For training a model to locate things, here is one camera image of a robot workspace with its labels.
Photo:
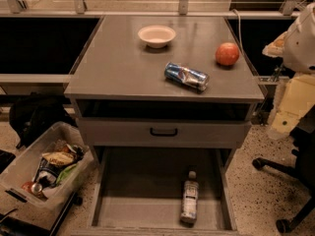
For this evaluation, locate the green snack bag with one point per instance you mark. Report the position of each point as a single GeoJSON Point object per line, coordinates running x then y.
{"type": "Point", "coordinates": [65, 173]}

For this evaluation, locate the clear plastic storage bin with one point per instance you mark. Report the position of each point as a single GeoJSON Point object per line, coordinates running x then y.
{"type": "Point", "coordinates": [46, 205]}

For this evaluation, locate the yellow chip bag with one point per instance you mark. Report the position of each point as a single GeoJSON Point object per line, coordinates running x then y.
{"type": "Point", "coordinates": [59, 158]}

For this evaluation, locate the red can in bin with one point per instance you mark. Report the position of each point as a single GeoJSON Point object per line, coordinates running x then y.
{"type": "Point", "coordinates": [33, 188]}

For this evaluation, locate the black backpack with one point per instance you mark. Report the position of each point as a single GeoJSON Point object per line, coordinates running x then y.
{"type": "Point", "coordinates": [31, 116]}

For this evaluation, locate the white bowl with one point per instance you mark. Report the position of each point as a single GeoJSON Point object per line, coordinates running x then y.
{"type": "Point", "coordinates": [157, 36]}

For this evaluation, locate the grey drawer cabinet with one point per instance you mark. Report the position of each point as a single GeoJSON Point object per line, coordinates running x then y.
{"type": "Point", "coordinates": [121, 77]}

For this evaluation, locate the crushed blue soda can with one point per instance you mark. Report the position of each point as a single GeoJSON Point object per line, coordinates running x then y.
{"type": "Point", "coordinates": [186, 76]}

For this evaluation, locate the plastic bottle with white cap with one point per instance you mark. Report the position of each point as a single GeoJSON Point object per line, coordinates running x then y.
{"type": "Point", "coordinates": [190, 199]}

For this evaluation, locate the closed drawer with black handle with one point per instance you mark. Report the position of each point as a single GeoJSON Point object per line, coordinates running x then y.
{"type": "Point", "coordinates": [155, 133]}

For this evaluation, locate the red apple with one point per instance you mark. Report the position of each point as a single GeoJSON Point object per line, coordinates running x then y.
{"type": "Point", "coordinates": [227, 54]}

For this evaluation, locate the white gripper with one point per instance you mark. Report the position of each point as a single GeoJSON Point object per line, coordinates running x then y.
{"type": "Point", "coordinates": [300, 48]}

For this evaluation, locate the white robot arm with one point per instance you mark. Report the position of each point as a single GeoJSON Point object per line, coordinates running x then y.
{"type": "Point", "coordinates": [296, 46]}

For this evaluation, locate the open lower drawer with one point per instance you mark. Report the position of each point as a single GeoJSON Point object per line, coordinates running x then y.
{"type": "Point", "coordinates": [139, 193]}

